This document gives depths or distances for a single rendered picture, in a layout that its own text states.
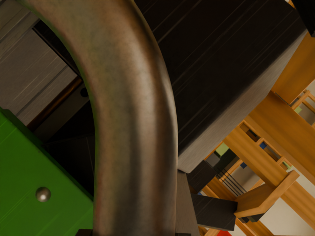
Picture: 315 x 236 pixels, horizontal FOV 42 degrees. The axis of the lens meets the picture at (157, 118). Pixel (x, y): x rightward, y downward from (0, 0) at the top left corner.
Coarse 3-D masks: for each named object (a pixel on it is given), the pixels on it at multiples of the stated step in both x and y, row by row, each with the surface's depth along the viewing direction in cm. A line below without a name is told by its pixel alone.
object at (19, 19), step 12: (0, 0) 31; (12, 0) 32; (0, 12) 32; (12, 12) 32; (24, 12) 31; (0, 24) 32; (12, 24) 31; (24, 24) 32; (0, 36) 31; (12, 36) 32; (0, 48) 32
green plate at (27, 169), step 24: (0, 120) 30; (0, 144) 30; (24, 144) 30; (0, 168) 30; (24, 168) 30; (48, 168) 30; (0, 192) 30; (24, 192) 30; (72, 192) 30; (0, 216) 30; (24, 216) 30; (48, 216) 30; (72, 216) 30
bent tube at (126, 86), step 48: (48, 0) 14; (96, 0) 14; (96, 48) 14; (144, 48) 14; (96, 96) 14; (144, 96) 14; (96, 144) 14; (144, 144) 14; (96, 192) 14; (144, 192) 14
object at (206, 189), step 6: (204, 192) 438; (210, 192) 435; (240, 222) 426; (198, 228) 453; (204, 228) 456; (240, 228) 428; (246, 228) 424; (204, 234) 379; (210, 234) 378; (216, 234) 390; (222, 234) 399; (228, 234) 404; (246, 234) 426; (252, 234) 423
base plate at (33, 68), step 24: (24, 48) 69; (48, 48) 75; (0, 72) 69; (24, 72) 75; (48, 72) 81; (72, 72) 89; (0, 96) 75; (24, 96) 81; (48, 96) 89; (24, 120) 89
